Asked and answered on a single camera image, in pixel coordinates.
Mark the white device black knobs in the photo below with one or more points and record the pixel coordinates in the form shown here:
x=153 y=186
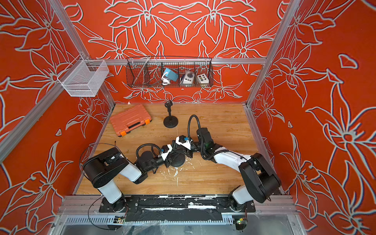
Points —
x=188 y=78

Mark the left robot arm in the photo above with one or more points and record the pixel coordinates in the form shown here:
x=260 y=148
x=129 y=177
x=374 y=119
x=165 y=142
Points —
x=102 y=169

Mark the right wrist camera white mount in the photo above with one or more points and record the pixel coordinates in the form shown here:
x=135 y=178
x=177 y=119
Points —
x=184 y=141

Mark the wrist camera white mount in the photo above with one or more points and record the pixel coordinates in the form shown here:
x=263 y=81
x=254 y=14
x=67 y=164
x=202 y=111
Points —
x=165 y=150
x=184 y=141

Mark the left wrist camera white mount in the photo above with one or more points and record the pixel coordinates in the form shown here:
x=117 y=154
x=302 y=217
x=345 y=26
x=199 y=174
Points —
x=165 y=150

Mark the teal box in basket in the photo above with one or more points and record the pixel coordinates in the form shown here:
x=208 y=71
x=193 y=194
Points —
x=170 y=75

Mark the black round stand base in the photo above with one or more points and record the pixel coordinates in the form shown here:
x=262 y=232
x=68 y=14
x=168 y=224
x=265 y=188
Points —
x=170 y=122

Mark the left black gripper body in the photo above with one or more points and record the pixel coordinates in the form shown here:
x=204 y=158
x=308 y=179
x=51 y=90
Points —
x=159 y=163

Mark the black wire wall basket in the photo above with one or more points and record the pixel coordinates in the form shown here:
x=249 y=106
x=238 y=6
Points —
x=146 y=72

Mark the orange plastic tool case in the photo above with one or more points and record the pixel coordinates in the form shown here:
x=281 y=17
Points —
x=130 y=119

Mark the clear plastic wall bin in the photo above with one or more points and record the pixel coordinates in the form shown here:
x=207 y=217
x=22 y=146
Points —
x=84 y=80

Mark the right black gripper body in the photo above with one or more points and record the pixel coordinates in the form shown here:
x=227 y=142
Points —
x=190 y=153

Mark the black mic clip pole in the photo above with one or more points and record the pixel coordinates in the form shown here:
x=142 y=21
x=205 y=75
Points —
x=176 y=149
x=168 y=105

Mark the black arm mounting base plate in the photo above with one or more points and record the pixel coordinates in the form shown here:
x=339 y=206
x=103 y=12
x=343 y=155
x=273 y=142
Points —
x=178 y=208

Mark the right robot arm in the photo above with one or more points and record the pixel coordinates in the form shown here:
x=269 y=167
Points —
x=259 y=177

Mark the white button box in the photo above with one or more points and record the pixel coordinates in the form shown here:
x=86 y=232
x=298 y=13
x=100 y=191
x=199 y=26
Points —
x=202 y=79

